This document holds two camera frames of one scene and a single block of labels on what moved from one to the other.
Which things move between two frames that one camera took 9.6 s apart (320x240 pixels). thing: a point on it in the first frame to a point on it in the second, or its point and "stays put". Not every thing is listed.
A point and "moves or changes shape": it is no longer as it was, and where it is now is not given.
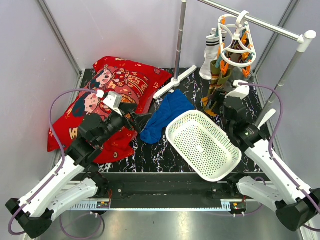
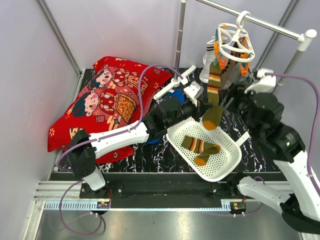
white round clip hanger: [237, 45] moves or changes shape
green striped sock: [218, 79] to [200, 146]
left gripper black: [138, 122] to [202, 107]
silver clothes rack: [303, 40] stays put
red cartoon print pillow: [117, 82] stays put
